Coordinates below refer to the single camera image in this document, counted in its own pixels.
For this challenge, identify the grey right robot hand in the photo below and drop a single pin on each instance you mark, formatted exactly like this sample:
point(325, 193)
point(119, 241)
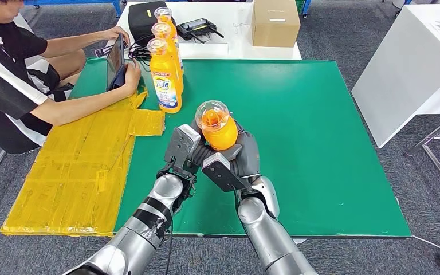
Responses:
point(248, 155)

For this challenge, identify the person's right hand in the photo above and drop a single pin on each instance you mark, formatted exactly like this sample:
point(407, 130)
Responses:
point(132, 76)

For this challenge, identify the person's left hand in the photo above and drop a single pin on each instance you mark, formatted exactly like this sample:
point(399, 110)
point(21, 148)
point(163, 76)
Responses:
point(115, 34)

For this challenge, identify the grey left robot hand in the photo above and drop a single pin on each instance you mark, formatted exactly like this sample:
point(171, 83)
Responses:
point(201, 155)

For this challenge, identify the orange detergent bottle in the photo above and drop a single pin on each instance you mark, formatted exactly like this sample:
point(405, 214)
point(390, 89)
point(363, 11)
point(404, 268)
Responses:
point(162, 30)
point(220, 136)
point(164, 15)
point(165, 87)

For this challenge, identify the person's right forearm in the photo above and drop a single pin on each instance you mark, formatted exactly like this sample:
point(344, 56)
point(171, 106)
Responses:
point(83, 108)

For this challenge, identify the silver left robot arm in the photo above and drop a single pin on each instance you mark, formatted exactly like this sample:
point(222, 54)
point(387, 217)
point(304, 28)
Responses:
point(148, 224)

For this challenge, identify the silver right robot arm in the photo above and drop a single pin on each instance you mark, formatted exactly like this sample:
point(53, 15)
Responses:
point(265, 235)

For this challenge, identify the person's left forearm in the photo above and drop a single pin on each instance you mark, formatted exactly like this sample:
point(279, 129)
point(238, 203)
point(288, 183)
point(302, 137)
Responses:
point(72, 43)

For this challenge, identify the dark tablet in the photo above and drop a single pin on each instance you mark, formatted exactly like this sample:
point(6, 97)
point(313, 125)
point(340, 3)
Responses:
point(114, 62)

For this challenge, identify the smartphone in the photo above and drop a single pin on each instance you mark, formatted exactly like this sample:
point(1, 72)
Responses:
point(100, 52)

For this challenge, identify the black carrying case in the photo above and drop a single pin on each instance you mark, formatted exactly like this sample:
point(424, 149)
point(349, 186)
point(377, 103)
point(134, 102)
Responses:
point(140, 21)

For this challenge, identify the black remote controller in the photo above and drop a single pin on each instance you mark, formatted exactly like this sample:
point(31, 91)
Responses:
point(197, 28)

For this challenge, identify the yellow taped cardboard sheet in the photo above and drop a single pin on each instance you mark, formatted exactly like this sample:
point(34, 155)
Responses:
point(64, 178)

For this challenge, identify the person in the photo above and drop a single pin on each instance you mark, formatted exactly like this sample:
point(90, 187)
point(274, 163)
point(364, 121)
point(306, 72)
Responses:
point(0, 95)

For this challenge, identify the brown cardboard box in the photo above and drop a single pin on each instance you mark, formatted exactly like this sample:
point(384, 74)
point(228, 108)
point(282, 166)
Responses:
point(275, 26)

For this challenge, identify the grey metal table leg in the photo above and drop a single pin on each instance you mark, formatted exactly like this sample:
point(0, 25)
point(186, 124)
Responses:
point(422, 143)

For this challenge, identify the large white table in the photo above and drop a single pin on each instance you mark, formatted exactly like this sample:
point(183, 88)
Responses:
point(406, 76)

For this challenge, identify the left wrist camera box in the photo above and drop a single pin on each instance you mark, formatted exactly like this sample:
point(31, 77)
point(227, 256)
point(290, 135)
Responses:
point(180, 146)

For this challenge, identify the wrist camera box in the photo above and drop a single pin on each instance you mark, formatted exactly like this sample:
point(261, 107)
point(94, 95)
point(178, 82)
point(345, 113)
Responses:
point(180, 146)
point(224, 174)

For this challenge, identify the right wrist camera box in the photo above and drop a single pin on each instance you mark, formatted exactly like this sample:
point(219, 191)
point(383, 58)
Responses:
point(224, 174)

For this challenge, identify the white table bracket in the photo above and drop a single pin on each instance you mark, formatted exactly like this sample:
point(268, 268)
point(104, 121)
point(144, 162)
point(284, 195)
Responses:
point(299, 241)

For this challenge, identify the blue metal rack frame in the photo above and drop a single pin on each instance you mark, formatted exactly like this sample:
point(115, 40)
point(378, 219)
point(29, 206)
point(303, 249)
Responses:
point(306, 7)

